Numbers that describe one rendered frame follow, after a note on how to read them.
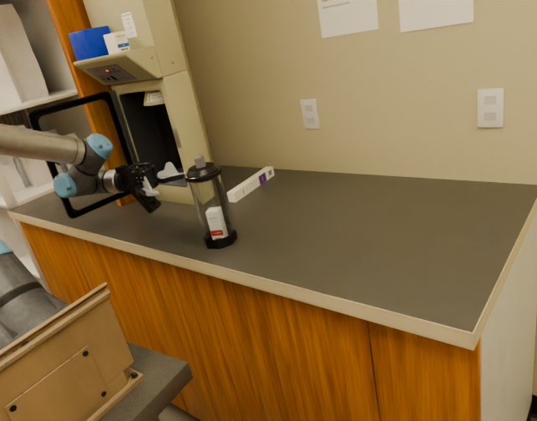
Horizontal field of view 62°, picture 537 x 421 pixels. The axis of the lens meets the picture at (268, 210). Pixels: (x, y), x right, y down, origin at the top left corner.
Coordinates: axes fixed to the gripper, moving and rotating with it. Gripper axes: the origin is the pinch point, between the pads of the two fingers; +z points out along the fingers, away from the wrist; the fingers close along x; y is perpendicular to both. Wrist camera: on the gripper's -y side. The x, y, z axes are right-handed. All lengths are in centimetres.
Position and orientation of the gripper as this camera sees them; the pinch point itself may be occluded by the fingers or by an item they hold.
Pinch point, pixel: (175, 185)
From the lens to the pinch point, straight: 136.2
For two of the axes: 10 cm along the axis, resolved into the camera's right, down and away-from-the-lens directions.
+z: 9.0, 0.0, -4.3
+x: 3.8, -4.4, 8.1
